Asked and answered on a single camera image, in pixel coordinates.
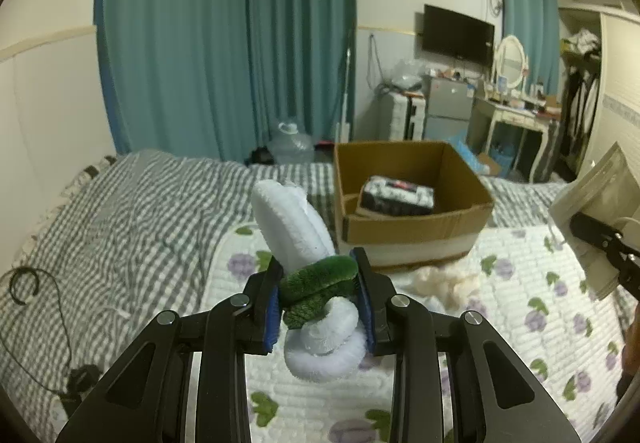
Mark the clear plastic bag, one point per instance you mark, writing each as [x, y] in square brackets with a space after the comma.
[406, 73]

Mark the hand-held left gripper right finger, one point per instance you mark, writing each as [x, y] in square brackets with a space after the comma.
[364, 308]

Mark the white and green fuzzy sock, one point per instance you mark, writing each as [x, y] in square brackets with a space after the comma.
[290, 223]

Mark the white mop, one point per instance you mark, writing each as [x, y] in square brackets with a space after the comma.
[345, 123]

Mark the hanging dark clothes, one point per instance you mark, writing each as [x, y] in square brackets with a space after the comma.
[580, 108]

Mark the floral quilted mat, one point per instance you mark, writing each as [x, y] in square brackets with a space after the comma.
[525, 283]

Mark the clear water jug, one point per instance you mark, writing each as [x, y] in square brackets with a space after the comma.
[290, 145]

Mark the white wardrobe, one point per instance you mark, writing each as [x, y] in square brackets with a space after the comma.
[617, 88]

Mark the teal curtain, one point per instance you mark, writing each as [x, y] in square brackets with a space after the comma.
[305, 38]
[175, 48]
[530, 13]

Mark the silver small fridge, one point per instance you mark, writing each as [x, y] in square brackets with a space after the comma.
[447, 105]

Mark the small open cardboard box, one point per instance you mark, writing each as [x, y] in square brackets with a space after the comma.
[492, 165]

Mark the white oval mirror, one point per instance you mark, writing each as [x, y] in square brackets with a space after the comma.
[511, 60]

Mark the cream fluffy cloth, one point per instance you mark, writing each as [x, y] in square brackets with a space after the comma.
[442, 283]

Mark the blue laundry basket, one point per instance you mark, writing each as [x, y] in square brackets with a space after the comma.
[501, 158]

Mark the black wall television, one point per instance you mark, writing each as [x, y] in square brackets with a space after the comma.
[457, 35]

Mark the cream plastic packet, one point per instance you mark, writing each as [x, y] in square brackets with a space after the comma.
[605, 188]

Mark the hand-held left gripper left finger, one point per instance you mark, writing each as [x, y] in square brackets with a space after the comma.
[271, 313]

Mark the white suitcase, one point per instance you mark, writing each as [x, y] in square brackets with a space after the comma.
[397, 115]

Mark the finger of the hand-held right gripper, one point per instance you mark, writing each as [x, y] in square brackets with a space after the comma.
[595, 230]

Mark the clothes pile on wardrobe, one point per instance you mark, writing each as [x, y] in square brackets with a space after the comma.
[582, 40]

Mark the blue bubble wrap bag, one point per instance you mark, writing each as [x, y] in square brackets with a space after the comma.
[467, 153]

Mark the white vanity table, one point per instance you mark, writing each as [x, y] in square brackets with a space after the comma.
[505, 115]

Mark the black white patterned packet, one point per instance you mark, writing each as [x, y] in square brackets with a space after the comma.
[395, 195]

